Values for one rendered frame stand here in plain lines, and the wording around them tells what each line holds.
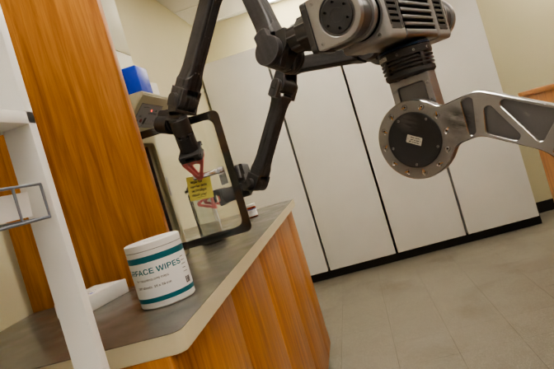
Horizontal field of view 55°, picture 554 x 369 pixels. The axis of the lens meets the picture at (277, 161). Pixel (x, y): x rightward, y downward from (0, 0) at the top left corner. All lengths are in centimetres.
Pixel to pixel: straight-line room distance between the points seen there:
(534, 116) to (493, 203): 365
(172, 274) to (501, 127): 81
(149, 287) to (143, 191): 46
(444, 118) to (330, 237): 355
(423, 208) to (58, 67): 364
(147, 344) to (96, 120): 84
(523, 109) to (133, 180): 107
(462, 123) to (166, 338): 80
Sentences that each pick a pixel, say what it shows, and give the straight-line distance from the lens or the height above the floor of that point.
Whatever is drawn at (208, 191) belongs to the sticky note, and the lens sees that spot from 168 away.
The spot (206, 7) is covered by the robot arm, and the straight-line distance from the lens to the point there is 156.
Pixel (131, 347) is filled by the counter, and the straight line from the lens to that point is 105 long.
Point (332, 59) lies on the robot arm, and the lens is 182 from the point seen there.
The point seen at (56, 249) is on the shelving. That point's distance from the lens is 86.
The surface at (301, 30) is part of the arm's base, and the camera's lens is 125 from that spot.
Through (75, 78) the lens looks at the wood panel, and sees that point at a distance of 172.
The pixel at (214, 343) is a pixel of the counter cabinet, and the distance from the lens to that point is 126.
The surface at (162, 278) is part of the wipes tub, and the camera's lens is 123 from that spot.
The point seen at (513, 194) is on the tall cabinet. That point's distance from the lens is 493.
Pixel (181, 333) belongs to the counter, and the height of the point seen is 93.
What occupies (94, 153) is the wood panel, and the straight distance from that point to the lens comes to 169.
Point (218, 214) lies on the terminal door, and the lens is 168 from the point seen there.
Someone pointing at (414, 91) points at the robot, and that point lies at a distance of 142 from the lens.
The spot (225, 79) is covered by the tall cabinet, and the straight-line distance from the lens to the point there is 485.
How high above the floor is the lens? 119
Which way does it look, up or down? level
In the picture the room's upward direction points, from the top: 17 degrees counter-clockwise
